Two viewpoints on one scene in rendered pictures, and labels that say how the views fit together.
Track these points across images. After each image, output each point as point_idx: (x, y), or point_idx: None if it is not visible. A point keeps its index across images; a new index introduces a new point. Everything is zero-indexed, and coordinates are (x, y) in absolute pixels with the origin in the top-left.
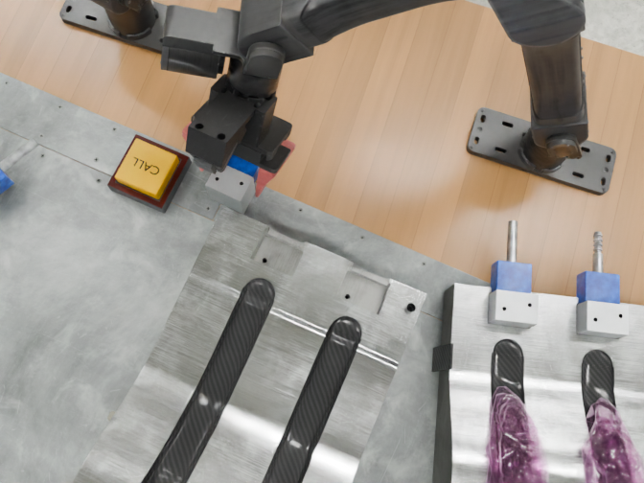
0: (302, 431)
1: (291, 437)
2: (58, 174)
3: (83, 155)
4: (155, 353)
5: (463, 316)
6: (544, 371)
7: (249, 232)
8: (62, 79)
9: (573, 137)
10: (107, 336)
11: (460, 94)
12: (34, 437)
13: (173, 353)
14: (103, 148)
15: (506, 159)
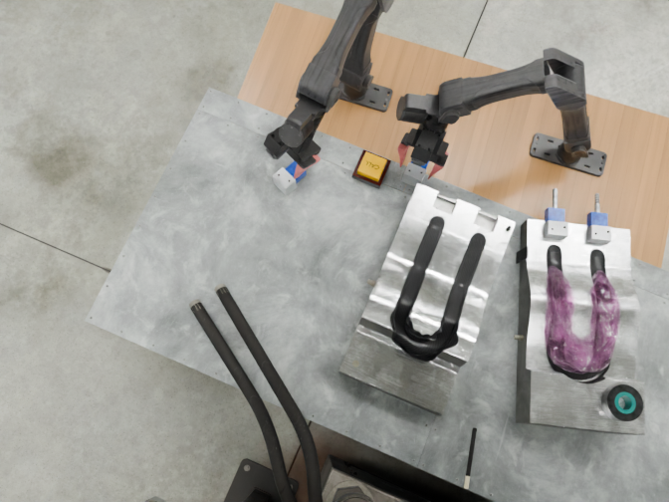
0: (460, 284)
1: (456, 286)
2: (325, 170)
3: (336, 160)
4: (391, 250)
5: (532, 234)
6: (571, 259)
7: (430, 194)
8: (321, 122)
9: (583, 146)
10: (357, 248)
11: (525, 125)
12: (328, 294)
13: (399, 250)
14: (345, 156)
15: (550, 158)
